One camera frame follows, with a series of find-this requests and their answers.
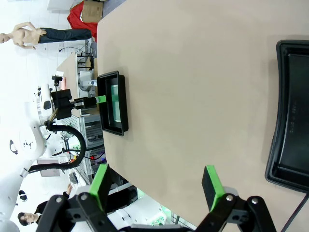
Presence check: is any person in black top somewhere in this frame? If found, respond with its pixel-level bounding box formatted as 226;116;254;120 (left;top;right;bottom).
18;183;75;227

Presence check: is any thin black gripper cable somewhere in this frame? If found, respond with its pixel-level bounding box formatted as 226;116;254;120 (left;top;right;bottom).
281;195;309;232

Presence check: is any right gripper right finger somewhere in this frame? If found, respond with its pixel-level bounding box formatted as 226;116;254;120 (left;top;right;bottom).
197;165;277;232

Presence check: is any red cloth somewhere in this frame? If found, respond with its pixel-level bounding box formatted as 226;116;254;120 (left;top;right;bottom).
67;3;98;42

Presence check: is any light wooden desk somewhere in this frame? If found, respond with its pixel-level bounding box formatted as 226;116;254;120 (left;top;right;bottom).
56;52;98;91

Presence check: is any beige mannequin with jeans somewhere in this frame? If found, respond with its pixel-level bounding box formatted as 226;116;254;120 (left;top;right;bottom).
0;21;94;51

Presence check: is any large brown cardboard box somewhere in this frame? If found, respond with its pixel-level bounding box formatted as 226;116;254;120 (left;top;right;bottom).
81;0;104;24

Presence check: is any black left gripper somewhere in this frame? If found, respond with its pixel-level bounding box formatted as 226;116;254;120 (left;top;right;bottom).
53;88;107;120

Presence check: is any black ESD tray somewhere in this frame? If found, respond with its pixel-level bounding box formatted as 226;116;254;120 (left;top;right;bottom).
265;40;309;196
96;70;129;136

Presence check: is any green circuit board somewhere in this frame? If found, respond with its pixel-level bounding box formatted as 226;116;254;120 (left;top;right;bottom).
110;84;121;123

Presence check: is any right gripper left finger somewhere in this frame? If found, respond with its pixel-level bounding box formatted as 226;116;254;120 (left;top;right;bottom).
38;163;116;232

